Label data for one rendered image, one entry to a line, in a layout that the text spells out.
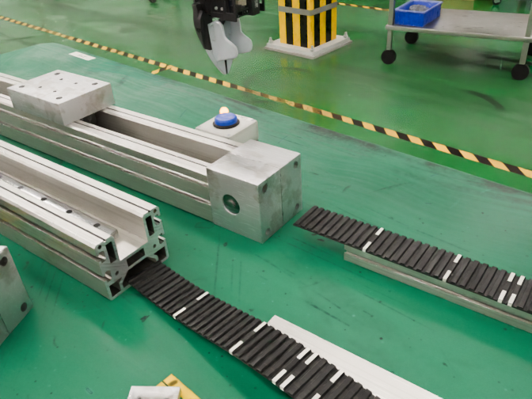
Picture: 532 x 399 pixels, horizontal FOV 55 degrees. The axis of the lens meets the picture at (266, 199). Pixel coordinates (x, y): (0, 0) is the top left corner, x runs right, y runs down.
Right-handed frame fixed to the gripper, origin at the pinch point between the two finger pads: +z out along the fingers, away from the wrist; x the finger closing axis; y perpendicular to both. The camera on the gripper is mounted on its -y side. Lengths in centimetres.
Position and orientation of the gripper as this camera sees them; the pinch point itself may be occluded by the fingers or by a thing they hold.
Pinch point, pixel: (221, 65)
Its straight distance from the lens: 88.4
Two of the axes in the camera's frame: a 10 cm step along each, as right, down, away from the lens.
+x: 6.0, -4.7, 6.4
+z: 0.6, 8.3, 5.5
